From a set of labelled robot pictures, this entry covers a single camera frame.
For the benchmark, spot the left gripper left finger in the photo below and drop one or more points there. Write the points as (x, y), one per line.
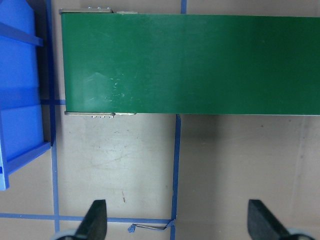
(94, 224)

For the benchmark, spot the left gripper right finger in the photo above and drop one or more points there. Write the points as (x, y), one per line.
(263, 225)

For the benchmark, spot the left blue plastic bin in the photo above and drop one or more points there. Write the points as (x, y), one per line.
(21, 127)

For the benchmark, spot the green conveyor belt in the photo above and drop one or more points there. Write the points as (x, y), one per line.
(190, 64)

